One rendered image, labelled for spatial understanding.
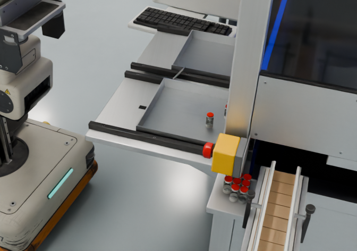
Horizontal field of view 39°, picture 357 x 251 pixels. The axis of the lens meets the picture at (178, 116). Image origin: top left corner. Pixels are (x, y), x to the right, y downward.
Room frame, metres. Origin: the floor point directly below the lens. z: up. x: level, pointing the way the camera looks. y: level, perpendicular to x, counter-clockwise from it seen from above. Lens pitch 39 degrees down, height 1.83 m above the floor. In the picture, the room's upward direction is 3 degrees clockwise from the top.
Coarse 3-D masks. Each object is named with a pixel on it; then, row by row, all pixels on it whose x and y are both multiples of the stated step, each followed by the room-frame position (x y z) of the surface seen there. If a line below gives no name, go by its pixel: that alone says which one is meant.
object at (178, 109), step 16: (176, 80) 1.33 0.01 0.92; (160, 96) 1.29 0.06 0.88; (176, 96) 1.29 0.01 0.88; (192, 96) 1.29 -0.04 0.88; (208, 96) 1.30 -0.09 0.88; (224, 96) 1.29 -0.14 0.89; (144, 112) 1.16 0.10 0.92; (160, 112) 1.20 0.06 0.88; (176, 112) 1.21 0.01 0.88; (192, 112) 1.21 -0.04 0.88; (208, 112) 1.22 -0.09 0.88; (144, 128) 1.09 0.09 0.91; (160, 128) 1.13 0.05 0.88; (176, 128) 1.13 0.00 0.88; (192, 128) 1.13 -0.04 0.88; (208, 128) 1.14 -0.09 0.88
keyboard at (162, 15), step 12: (144, 12) 1.96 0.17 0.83; (156, 12) 1.97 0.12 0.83; (168, 12) 1.98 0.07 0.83; (144, 24) 1.88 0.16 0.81; (156, 24) 1.88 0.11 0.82; (168, 24) 1.86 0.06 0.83; (180, 24) 1.87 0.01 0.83; (192, 24) 1.87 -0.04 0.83; (204, 24) 1.89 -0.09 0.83; (216, 24) 1.89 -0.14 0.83
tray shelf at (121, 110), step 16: (160, 32) 1.70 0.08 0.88; (160, 48) 1.58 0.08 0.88; (176, 48) 1.59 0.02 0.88; (160, 64) 1.48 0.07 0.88; (128, 80) 1.37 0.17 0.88; (112, 96) 1.28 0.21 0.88; (128, 96) 1.28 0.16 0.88; (144, 96) 1.28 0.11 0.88; (112, 112) 1.19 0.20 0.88; (128, 112) 1.20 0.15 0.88; (128, 128) 1.12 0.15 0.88; (112, 144) 1.06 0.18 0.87; (128, 144) 1.05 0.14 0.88; (144, 144) 1.06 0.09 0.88; (176, 160) 1.01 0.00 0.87; (192, 160) 1.00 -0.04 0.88; (208, 160) 1.00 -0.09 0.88
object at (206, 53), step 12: (192, 36) 1.67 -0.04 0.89; (204, 36) 1.66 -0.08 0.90; (216, 36) 1.65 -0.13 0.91; (228, 36) 1.64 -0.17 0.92; (192, 48) 1.59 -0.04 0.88; (204, 48) 1.60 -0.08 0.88; (216, 48) 1.60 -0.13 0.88; (228, 48) 1.60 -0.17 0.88; (180, 60) 1.51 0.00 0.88; (192, 60) 1.51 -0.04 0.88; (204, 60) 1.51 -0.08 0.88; (216, 60) 1.52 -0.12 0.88; (228, 60) 1.52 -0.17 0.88; (192, 72) 1.40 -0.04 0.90; (204, 72) 1.39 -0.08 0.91; (216, 72) 1.44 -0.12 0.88; (228, 72) 1.44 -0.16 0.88
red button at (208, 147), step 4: (208, 144) 0.92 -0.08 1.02; (212, 144) 0.92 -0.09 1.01; (204, 148) 0.91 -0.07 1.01; (208, 148) 0.91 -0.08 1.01; (212, 148) 0.92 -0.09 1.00; (204, 152) 0.90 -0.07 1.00; (208, 152) 0.90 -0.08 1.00; (212, 152) 0.91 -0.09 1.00; (204, 156) 0.90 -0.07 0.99; (208, 156) 0.90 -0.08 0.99
